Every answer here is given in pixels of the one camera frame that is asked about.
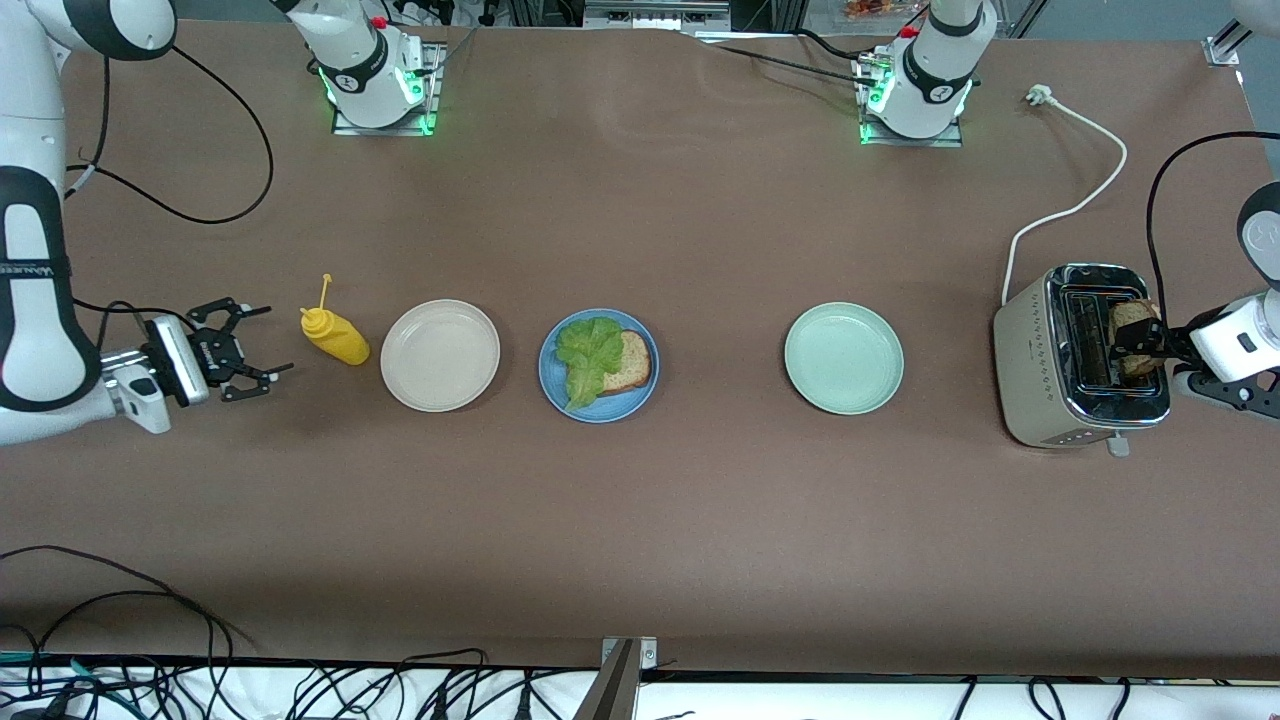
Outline brown bread slice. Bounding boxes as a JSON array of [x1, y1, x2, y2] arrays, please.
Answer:
[[600, 330, 653, 394], [1108, 300, 1166, 379]]

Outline yellow mustard squeeze bottle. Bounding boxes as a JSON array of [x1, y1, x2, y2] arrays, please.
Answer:
[[300, 274, 371, 367]]

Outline green lettuce leaf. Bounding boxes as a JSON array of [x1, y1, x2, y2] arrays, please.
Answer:
[[555, 316, 626, 411]]

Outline beige round plate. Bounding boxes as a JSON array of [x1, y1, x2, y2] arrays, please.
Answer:
[[380, 299, 501, 413]]

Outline light green round plate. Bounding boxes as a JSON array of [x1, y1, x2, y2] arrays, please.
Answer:
[[784, 302, 905, 416]]

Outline blue round plate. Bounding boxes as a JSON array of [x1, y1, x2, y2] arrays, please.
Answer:
[[538, 308, 661, 424]]

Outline silver two-slot toaster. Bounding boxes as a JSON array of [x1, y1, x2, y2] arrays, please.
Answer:
[[993, 263, 1173, 459]]

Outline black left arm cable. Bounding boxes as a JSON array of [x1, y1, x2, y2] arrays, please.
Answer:
[[1144, 130, 1280, 331]]

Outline black looped table cable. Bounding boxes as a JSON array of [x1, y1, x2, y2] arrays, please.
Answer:
[[0, 545, 256, 661]]

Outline white toaster power cord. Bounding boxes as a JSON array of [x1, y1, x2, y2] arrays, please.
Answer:
[[1001, 84, 1129, 306]]

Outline aluminium corner bracket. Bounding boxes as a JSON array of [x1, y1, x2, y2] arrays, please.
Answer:
[[1205, 0, 1256, 66]]

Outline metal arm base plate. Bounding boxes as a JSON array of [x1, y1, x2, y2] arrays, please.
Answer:
[[330, 40, 446, 136], [858, 50, 966, 148]]

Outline tangled black floor cables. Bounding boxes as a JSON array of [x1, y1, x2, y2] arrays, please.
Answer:
[[0, 640, 1280, 720]]

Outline black arm base cable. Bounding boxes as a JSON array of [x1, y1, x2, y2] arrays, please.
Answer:
[[700, 30, 881, 86]]

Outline metal table edge bracket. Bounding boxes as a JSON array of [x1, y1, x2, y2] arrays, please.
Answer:
[[575, 637, 658, 720]]

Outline aluminium frame rail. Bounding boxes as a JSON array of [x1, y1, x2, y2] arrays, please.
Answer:
[[583, 0, 731, 31]]

